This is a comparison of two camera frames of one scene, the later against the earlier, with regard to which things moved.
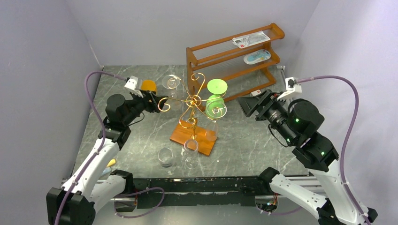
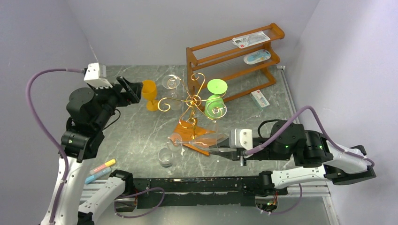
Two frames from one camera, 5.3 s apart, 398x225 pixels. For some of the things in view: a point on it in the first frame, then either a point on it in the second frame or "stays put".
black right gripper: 259,104 → 241,154
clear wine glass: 165,156 stays put
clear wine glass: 172,82 stays put
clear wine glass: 191,153 → 217,141
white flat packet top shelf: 250,39 stays put
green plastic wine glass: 215,107 stays put
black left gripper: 157,102 → 126,99
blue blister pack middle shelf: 256,56 stays put
